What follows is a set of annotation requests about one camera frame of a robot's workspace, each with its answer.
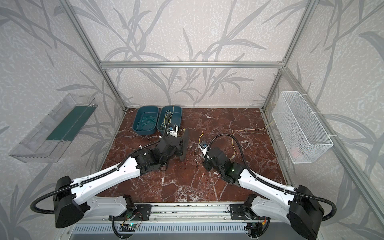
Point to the clear acrylic wall shelf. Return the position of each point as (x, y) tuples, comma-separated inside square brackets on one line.
[(48, 141)]

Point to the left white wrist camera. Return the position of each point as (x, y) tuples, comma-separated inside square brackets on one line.
[(172, 130)]

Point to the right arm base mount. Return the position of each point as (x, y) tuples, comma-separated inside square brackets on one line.
[(241, 212)]

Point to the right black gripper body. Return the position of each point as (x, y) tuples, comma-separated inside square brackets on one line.
[(208, 163)]

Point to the grey perforated cable spool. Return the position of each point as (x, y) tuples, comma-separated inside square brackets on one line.
[(185, 142)]

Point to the teal plastic bin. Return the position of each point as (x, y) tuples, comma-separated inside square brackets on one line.
[(146, 120), (175, 118)]

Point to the left teal plastic bin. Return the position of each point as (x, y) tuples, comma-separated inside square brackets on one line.
[(146, 120)]

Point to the right teal plastic bin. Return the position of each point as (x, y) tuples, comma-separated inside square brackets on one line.
[(175, 118)]

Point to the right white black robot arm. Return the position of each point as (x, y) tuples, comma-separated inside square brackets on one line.
[(297, 207)]

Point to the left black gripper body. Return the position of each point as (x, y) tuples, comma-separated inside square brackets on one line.
[(182, 144)]

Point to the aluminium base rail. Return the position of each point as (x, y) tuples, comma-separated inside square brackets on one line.
[(189, 211)]

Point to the white wire mesh basket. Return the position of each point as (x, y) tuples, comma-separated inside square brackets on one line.
[(303, 135)]

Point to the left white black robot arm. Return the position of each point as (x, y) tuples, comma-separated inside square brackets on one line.
[(138, 163)]

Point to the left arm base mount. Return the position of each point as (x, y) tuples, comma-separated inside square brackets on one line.
[(142, 212)]

